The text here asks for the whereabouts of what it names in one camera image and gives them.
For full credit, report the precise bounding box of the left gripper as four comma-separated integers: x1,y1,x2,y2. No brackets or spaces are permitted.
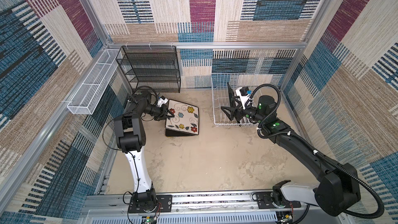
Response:
144,105,175,121

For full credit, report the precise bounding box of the black square plate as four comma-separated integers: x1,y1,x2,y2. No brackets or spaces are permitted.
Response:
227,83,240,107
165,129,199,137

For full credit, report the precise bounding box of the floral square plate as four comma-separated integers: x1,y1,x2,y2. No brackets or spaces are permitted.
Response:
165,100,200,133

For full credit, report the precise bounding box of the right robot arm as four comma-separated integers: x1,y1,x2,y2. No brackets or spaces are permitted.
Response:
221,95,385,219

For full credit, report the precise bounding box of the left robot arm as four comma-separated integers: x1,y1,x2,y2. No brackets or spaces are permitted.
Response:
114,86,174,213

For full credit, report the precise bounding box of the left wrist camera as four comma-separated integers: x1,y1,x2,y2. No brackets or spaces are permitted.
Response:
157,96,169,107

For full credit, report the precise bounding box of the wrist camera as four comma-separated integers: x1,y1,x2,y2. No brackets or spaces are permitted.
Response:
157,96,169,107
235,87,251,108

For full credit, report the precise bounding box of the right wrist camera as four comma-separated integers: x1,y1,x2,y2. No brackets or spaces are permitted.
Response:
235,87,251,108

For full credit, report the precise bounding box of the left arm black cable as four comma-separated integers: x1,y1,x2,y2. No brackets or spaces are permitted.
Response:
133,85,159,106

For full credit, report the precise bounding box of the white wire dish rack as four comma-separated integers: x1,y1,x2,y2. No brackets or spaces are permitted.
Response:
210,73,281,127

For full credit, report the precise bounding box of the black wire shelf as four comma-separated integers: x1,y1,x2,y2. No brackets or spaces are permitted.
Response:
116,46,181,92

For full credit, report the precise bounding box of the white mesh wall basket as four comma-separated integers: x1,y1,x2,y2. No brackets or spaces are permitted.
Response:
67,49,119,115

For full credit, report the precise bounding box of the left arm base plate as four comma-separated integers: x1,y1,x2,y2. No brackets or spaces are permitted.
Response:
127,194,173,214

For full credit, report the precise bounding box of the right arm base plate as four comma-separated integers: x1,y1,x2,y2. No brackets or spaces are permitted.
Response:
251,191,302,209

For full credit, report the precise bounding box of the aluminium mounting rail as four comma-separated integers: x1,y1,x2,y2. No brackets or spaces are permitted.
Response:
78,190,355,224

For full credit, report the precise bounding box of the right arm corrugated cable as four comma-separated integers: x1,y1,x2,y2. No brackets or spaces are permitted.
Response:
248,83,386,220

